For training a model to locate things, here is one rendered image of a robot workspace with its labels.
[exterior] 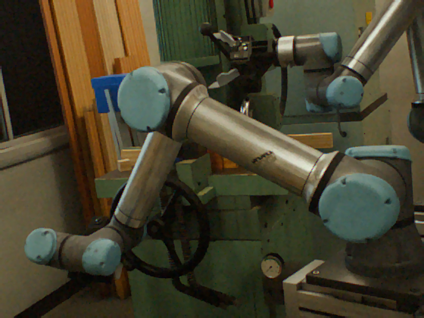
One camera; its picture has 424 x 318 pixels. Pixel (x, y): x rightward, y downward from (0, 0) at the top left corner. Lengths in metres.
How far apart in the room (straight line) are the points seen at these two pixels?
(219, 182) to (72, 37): 1.75
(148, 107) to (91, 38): 2.42
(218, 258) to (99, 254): 0.58
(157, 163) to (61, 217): 2.13
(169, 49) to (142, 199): 0.60
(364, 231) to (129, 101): 0.47
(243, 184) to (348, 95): 0.44
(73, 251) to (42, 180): 1.97
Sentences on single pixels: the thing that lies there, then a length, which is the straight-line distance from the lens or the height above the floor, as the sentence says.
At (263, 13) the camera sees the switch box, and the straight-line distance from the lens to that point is 2.14.
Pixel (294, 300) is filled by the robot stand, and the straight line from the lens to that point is 1.35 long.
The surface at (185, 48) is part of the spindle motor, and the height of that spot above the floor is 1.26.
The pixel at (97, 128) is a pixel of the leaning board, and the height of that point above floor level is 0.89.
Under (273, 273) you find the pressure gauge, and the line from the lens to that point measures 1.75.
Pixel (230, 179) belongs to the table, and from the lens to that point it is 1.77.
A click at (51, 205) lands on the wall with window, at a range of 3.39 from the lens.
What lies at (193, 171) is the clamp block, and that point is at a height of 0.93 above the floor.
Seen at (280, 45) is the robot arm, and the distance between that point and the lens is 1.64.
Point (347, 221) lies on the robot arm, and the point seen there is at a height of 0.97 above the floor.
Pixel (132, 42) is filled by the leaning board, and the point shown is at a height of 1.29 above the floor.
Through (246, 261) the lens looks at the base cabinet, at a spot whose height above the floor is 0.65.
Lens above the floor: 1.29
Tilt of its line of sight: 11 degrees down
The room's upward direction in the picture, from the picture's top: 7 degrees counter-clockwise
